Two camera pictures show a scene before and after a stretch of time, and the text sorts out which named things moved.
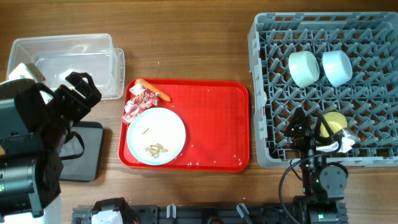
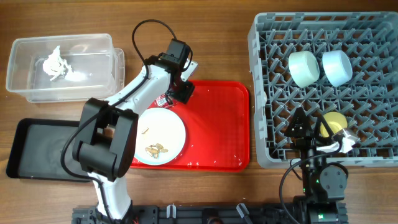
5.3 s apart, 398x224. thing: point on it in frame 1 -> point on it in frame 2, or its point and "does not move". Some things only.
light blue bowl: [337, 67] does not move
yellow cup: [336, 121] does not move
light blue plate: [155, 126] does not move
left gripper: [80, 107] -> [185, 94]
